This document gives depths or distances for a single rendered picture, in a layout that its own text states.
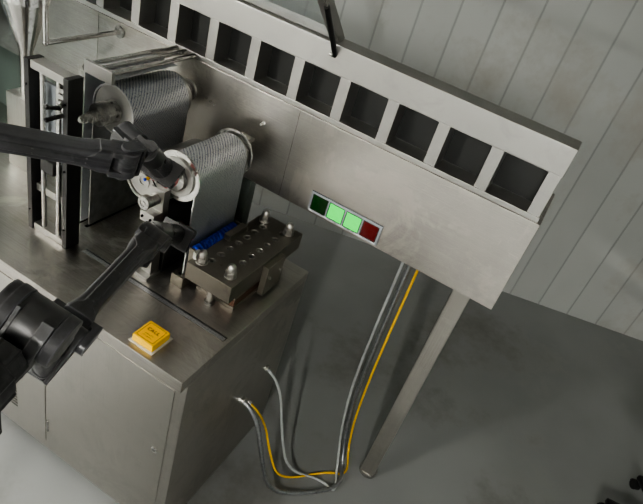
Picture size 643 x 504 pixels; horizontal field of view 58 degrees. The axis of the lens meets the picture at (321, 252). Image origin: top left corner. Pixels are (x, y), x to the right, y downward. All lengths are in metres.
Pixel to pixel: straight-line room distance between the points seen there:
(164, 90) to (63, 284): 0.63
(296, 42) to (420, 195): 0.55
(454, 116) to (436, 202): 0.24
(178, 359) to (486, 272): 0.88
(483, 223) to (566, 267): 2.42
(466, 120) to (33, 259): 1.28
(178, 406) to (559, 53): 2.66
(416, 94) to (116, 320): 1.01
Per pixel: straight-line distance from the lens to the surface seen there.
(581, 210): 3.83
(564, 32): 3.45
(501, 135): 1.55
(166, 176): 1.52
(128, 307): 1.73
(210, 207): 1.74
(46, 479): 2.46
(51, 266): 1.86
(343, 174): 1.74
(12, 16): 2.07
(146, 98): 1.75
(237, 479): 2.49
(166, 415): 1.74
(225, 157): 1.71
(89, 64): 1.73
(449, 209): 1.65
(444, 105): 1.58
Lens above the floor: 2.08
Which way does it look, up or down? 34 degrees down
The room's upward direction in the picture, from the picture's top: 18 degrees clockwise
